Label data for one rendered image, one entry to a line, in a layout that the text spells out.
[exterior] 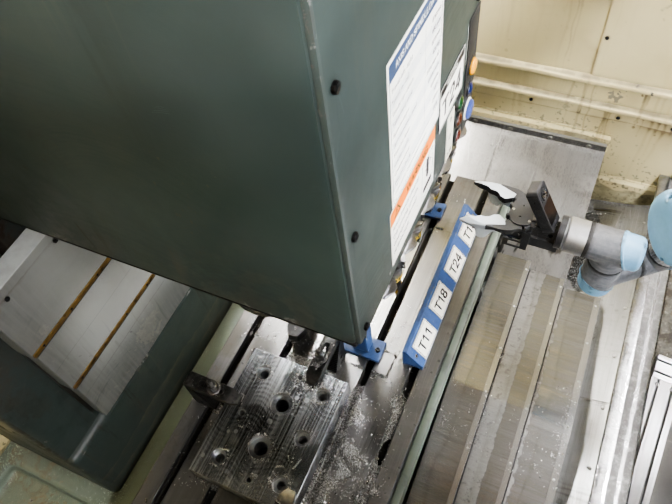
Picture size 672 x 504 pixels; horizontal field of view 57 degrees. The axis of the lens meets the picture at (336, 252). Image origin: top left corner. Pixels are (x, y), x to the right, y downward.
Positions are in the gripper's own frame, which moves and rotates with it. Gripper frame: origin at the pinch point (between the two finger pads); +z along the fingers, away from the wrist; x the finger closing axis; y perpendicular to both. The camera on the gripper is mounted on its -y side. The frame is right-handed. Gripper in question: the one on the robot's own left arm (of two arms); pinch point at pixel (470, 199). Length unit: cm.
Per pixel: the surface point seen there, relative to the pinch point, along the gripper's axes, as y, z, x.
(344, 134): -69, 2, -52
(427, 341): 26.2, 0.4, -22.3
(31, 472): 61, 89, -82
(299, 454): 21, 15, -58
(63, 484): 60, 79, -81
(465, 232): 24.9, 1.4, 9.3
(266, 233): -55, 10, -55
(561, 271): 48, -25, 23
